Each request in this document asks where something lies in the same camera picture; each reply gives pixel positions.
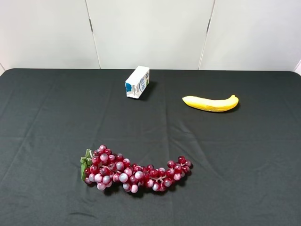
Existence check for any yellow banana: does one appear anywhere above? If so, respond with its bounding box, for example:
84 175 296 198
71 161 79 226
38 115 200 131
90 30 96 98
182 95 239 113

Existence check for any red grape bunch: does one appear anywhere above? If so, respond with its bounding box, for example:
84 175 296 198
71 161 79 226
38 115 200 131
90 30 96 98
80 145 193 194

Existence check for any black tablecloth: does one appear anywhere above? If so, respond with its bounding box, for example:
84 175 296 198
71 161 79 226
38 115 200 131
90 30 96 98
0 69 301 226

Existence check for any white blue milk carton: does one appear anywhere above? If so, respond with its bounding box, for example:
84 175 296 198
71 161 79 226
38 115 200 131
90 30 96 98
125 66 150 99

